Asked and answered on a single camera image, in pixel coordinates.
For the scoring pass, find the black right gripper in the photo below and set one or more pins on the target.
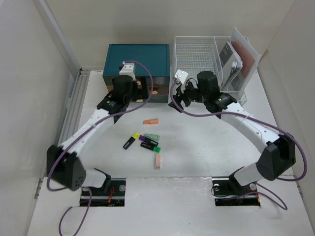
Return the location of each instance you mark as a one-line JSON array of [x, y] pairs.
[[189, 85]]

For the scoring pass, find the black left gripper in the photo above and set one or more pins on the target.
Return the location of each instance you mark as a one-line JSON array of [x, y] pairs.
[[137, 95]]

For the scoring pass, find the teal drawer cabinet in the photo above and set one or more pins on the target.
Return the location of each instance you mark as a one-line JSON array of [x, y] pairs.
[[155, 57]]

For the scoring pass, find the black yellow highlighter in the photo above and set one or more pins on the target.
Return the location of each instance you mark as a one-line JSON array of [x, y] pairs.
[[131, 140]]

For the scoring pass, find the black purple highlighter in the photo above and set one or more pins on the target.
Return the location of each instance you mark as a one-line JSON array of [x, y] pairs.
[[148, 140]]

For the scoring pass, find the black green highlighter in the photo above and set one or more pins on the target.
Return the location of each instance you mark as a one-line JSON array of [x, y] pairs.
[[150, 147]]

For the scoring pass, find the pink eraser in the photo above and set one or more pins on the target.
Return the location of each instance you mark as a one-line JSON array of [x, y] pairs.
[[158, 161]]

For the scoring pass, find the Canon setup guide booklet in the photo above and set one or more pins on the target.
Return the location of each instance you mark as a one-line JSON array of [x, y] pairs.
[[231, 64]]

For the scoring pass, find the clear mesh zip pouch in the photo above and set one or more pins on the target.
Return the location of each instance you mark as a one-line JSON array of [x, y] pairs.
[[249, 57]]

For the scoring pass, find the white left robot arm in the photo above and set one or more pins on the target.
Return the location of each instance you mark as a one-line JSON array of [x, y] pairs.
[[63, 162]]

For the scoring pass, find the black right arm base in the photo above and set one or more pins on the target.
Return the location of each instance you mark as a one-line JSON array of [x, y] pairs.
[[227, 194]]

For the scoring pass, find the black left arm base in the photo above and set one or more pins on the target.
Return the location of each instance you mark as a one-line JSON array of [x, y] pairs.
[[112, 196]]

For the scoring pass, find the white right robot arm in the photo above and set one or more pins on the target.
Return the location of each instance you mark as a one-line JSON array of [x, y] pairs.
[[277, 151]]

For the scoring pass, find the orange transparent stapler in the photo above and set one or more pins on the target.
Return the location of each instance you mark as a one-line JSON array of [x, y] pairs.
[[151, 121]]

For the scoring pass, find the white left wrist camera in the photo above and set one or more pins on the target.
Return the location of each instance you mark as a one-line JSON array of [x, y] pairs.
[[128, 69]]

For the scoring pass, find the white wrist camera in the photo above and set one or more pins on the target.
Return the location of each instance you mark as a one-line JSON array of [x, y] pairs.
[[128, 69], [181, 78]]

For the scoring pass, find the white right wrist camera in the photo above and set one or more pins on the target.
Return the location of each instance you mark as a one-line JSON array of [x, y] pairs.
[[181, 78]]

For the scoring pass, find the white wire desk organizer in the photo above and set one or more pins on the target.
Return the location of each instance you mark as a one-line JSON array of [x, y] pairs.
[[194, 54]]

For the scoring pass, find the aluminium rail frame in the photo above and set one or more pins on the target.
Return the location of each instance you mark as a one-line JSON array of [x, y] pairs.
[[72, 116]]

